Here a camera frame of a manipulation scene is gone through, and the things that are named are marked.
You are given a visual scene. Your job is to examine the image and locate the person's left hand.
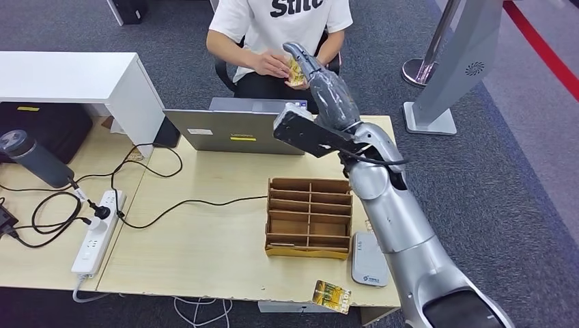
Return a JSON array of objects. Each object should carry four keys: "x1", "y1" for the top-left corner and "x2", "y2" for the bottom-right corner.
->
[{"x1": 283, "y1": 74, "x2": 311, "y2": 90}]

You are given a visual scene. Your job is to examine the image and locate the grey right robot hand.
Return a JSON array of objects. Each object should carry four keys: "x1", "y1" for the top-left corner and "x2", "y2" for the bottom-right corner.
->
[{"x1": 282, "y1": 42, "x2": 363, "y2": 133}]

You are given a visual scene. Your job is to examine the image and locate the person's right hand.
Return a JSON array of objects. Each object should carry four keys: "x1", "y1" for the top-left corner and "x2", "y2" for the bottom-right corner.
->
[{"x1": 253, "y1": 49, "x2": 293, "y2": 79}]

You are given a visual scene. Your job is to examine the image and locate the gold printed ID card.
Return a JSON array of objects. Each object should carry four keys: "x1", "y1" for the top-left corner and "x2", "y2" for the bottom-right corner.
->
[{"x1": 287, "y1": 56, "x2": 305, "y2": 87}]

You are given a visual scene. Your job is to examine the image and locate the person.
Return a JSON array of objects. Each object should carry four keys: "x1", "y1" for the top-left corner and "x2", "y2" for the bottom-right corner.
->
[{"x1": 206, "y1": 0, "x2": 354, "y2": 114}]

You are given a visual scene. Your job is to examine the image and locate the brown wooden card organizer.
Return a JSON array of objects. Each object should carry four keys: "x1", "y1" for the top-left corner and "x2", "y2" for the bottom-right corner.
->
[{"x1": 265, "y1": 177, "x2": 354, "y2": 261}]

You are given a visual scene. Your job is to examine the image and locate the white card reader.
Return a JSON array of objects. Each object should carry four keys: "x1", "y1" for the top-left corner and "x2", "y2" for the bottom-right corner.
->
[{"x1": 351, "y1": 232, "x2": 390, "y2": 288}]

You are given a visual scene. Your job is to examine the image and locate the black office chair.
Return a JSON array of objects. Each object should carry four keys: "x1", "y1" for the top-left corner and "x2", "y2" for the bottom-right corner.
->
[{"x1": 214, "y1": 29, "x2": 342, "y2": 94}]

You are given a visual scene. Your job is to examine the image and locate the grey laptop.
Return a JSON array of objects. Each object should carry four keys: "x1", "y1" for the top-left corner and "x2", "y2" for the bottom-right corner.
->
[{"x1": 163, "y1": 97, "x2": 309, "y2": 156}]

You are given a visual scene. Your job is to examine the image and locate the grey kiosk stand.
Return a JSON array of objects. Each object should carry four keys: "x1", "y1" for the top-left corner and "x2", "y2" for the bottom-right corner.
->
[{"x1": 402, "y1": 0, "x2": 505, "y2": 137}]

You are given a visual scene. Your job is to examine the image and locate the black computer tower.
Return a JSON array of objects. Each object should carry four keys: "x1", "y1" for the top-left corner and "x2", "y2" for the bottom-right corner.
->
[{"x1": 107, "y1": 0, "x2": 150, "y2": 27}]

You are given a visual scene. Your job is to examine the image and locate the light wooden desk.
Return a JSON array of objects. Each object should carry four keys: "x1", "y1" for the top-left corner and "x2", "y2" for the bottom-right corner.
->
[
  {"x1": 97, "y1": 115, "x2": 404, "y2": 310},
  {"x1": 0, "y1": 115, "x2": 155, "y2": 293}
]

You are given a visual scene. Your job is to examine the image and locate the black power plug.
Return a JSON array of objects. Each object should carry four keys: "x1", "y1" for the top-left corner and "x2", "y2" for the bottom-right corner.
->
[{"x1": 88, "y1": 201, "x2": 113, "y2": 221}]

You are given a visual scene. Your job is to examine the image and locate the black bag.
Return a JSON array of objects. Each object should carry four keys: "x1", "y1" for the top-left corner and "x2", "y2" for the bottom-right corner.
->
[{"x1": 0, "y1": 102, "x2": 94, "y2": 165}]

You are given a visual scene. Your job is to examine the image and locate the white power plug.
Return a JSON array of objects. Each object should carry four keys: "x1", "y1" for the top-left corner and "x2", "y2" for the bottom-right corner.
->
[{"x1": 85, "y1": 216, "x2": 109, "y2": 234}]

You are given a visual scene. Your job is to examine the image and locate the dark grey water bottle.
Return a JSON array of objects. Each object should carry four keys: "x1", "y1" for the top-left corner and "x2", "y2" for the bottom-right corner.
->
[{"x1": 0, "y1": 130, "x2": 76, "y2": 189}]

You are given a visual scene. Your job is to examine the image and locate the white power strip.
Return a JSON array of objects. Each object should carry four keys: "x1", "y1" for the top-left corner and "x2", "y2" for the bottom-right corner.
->
[{"x1": 71, "y1": 190, "x2": 128, "y2": 278}]

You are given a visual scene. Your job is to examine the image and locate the black charger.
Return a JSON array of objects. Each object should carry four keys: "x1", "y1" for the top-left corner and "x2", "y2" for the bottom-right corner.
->
[{"x1": 0, "y1": 199, "x2": 21, "y2": 238}]

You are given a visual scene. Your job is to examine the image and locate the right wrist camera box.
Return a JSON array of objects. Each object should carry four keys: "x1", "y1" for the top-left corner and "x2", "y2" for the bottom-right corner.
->
[{"x1": 272, "y1": 102, "x2": 369, "y2": 159}]

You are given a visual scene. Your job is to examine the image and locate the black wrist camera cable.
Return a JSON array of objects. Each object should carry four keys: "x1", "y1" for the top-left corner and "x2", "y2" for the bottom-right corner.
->
[{"x1": 337, "y1": 149, "x2": 408, "y2": 167}]

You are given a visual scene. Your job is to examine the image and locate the chrome stanchion post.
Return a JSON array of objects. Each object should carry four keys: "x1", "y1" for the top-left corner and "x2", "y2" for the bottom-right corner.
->
[{"x1": 401, "y1": 0, "x2": 462, "y2": 89}]

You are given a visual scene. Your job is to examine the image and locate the long black cable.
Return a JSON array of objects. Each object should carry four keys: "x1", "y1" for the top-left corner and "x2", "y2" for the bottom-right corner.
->
[{"x1": 111, "y1": 143, "x2": 268, "y2": 230}]

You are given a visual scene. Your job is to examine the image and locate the black cable with white tag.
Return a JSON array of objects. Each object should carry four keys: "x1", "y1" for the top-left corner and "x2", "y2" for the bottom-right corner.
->
[{"x1": 0, "y1": 174, "x2": 114, "y2": 214}]

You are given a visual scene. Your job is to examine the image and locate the white hanging cables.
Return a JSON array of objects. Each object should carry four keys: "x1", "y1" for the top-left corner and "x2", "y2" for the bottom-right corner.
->
[{"x1": 173, "y1": 297, "x2": 234, "y2": 328}]

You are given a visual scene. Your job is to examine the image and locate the coiled black charger cable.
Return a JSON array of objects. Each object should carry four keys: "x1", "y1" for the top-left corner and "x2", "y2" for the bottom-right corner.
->
[{"x1": 0, "y1": 192, "x2": 94, "y2": 249}]

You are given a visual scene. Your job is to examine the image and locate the white power strip cable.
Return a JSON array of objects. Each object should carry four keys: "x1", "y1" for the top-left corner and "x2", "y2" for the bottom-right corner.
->
[{"x1": 72, "y1": 276, "x2": 112, "y2": 304}]

